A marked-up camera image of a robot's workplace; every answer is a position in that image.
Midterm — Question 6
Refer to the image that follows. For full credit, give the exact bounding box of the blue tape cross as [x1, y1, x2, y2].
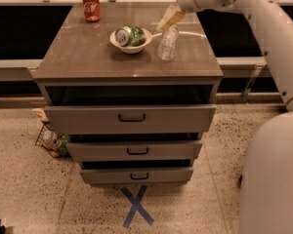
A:
[121, 185, 154, 228]

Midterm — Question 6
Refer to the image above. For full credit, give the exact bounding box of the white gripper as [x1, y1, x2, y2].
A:
[156, 0, 224, 31]

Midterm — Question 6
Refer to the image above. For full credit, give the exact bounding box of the top grey drawer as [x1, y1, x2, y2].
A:
[44, 105, 216, 135]

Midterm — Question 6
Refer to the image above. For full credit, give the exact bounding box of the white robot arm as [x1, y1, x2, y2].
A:
[157, 0, 293, 234]

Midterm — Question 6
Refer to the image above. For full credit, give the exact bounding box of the white paper bowl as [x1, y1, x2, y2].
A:
[109, 28, 152, 54]

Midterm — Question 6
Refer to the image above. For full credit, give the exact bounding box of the wire basket with items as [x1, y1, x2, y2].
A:
[35, 125, 69, 158]

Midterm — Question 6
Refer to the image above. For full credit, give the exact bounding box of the grey drawer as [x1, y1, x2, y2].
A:
[67, 140, 202, 163]
[44, 105, 216, 135]
[80, 167, 193, 184]

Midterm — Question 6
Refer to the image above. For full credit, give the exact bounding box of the bottom grey drawer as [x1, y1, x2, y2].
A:
[80, 167, 193, 184]

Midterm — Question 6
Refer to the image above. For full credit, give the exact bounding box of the middle grey drawer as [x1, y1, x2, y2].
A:
[67, 140, 202, 163]

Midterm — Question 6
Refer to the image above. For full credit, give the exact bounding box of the clear plastic bottle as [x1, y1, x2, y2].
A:
[157, 25, 179, 61]

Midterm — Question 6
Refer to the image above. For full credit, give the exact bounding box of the green soda can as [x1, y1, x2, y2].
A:
[115, 25, 146, 47]

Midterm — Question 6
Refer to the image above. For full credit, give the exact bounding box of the grey drawer cabinet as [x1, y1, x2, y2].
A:
[32, 5, 224, 107]

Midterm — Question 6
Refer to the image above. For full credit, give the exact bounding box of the red cola can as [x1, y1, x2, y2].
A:
[82, 0, 100, 22]

